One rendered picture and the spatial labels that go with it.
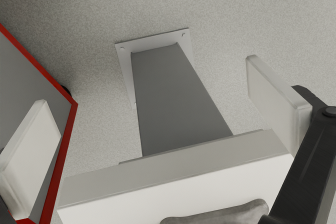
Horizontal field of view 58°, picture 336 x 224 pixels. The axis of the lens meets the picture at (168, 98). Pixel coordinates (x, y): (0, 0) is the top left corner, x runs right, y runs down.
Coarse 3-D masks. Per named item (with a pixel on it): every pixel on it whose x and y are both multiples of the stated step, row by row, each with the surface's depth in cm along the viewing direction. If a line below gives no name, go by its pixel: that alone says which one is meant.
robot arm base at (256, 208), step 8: (256, 200) 50; (264, 200) 50; (224, 208) 50; (232, 208) 50; (240, 208) 50; (248, 208) 49; (256, 208) 49; (264, 208) 49; (184, 216) 49; (192, 216) 49; (200, 216) 49; (208, 216) 49; (216, 216) 49; (224, 216) 49; (232, 216) 49; (240, 216) 49; (248, 216) 49; (256, 216) 49
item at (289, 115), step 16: (256, 64) 18; (256, 80) 18; (272, 80) 16; (256, 96) 18; (272, 96) 16; (288, 96) 14; (272, 112) 16; (288, 112) 14; (304, 112) 13; (272, 128) 17; (288, 128) 14; (304, 128) 13; (288, 144) 15
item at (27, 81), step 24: (0, 24) 101; (0, 48) 92; (24, 48) 106; (0, 72) 85; (24, 72) 97; (0, 96) 79; (24, 96) 89; (48, 96) 102; (0, 120) 74; (72, 120) 106; (0, 144) 69; (48, 168) 80; (48, 192) 74; (48, 216) 69
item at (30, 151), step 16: (32, 112) 18; (48, 112) 19; (32, 128) 17; (48, 128) 19; (16, 144) 15; (32, 144) 16; (48, 144) 18; (0, 160) 14; (16, 160) 14; (32, 160) 16; (48, 160) 18; (0, 176) 13; (16, 176) 14; (32, 176) 15; (0, 192) 13; (16, 192) 14; (32, 192) 15; (16, 208) 14
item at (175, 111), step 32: (128, 64) 122; (160, 64) 105; (192, 64) 127; (128, 96) 129; (160, 96) 84; (192, 96) 81; (160, 128) 71; (192, 128) 68; (224, 128) 66; (128, 160) 56
